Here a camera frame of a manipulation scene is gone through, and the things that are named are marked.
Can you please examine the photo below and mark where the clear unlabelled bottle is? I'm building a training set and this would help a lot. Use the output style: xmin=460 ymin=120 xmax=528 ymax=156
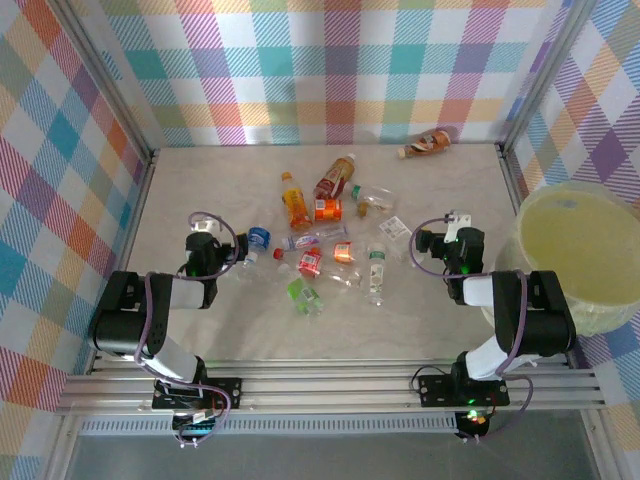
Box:
xmin=219 ymin=250 xmax=281 ymax=284

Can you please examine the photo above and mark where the clear bottle brown cap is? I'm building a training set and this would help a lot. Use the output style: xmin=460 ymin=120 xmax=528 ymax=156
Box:
xmin=355 ymin=202 xmax=412 ymax=246

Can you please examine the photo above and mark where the green label water bottle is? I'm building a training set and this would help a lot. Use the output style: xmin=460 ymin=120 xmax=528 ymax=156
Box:
xmin=363 ymin=241 xmax=389 ymax=307

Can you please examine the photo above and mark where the clear bottle green cap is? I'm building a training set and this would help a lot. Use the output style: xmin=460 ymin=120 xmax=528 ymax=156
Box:
xmin=349 ymin=183 xmax=402 ymax=210

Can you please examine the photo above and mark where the orange juice bottle orange cap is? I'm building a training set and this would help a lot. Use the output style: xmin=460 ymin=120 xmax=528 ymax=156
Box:
xmin=280 ymin=171 xmax=314 ymax=232

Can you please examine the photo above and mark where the red label cola bottle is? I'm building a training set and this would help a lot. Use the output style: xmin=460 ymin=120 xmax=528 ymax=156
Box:
xmin=272 ymin=247 xmax=364 ymax=290

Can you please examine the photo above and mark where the crushed bright green label bottle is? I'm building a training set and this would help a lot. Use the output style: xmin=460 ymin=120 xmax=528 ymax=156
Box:
xmin=286 ymin=277 xmax=324 ymax=317

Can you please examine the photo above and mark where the small orange label bottle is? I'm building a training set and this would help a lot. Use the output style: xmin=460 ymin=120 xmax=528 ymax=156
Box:
xmin=330 ymin=240 xmax=362 ymax=266

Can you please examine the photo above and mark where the brown label bottle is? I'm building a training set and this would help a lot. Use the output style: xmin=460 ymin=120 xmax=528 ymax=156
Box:
xmin=398 ymin=128 xmax=454 ymax=160

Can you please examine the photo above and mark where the red tea bottle white cap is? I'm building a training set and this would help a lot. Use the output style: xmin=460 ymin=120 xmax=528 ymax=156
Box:
xmin=313 ymin=153 xmax=358 ymax=200

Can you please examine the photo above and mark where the pale yellow plastic bucket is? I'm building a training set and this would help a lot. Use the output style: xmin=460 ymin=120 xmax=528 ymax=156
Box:
xmin=514 ymin=182 xmax=640 ymax=337

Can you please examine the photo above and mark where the right controller board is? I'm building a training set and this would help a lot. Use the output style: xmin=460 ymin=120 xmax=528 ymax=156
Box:
xmin=458 ymin=408 xmax=490 ymax=437

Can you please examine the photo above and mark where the controller board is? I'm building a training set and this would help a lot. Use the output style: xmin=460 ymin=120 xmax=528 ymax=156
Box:
xmin=171 ymin=409 xmax=222 ymax=444
xmin=458 ymin=408 xmax=490 ymax=437

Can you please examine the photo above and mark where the left controller board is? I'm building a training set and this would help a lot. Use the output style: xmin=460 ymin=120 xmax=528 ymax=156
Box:
xmin=171 ymin=409 xmax=222 ymax=444

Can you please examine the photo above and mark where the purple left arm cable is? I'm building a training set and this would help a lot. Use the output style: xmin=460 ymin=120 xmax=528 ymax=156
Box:
xmin=134 ymin=210 xmax=237 ymax=449

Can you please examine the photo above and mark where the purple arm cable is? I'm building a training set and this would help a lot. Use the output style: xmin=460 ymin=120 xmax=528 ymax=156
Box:
xmin=408 ymin=213 xmax=534 ymax=446
xmin=134 ymin=210 xmax=237 ymax=449

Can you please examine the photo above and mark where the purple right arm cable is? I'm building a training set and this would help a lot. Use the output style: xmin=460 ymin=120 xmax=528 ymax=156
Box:
xmin=408 ymin=213 xmax=534 ymax=446

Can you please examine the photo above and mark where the aluminium left side rail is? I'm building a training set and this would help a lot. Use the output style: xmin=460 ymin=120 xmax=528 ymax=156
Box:
xmin=85 ymin=148 xmax=162 ymax=374

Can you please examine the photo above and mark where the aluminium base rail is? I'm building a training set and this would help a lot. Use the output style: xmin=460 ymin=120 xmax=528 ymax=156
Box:
xmin=53 ymin=357 xmax=609 ymax=417

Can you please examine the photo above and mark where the grey slotted cable duct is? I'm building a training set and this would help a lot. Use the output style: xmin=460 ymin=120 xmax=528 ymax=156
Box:
xmin=78 ymin=417 xmax=460 ymax=437

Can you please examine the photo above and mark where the aluminium right frame post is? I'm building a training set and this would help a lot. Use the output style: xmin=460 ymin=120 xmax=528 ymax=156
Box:
xmin=497 ymin=0 xmax=599 ymax=157

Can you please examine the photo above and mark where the aluminium frame post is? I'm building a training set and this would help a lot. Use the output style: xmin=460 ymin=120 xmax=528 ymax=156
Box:
xmin=497 ymin=0 xmax=599 ymax=157
xmin=47 ymin=0 xmax=162 ymax=169

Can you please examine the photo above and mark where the aluminium left frame post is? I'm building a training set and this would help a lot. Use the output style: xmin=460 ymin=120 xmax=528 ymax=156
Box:
xmin=47 ymin=0 xmax=162 ymax=169

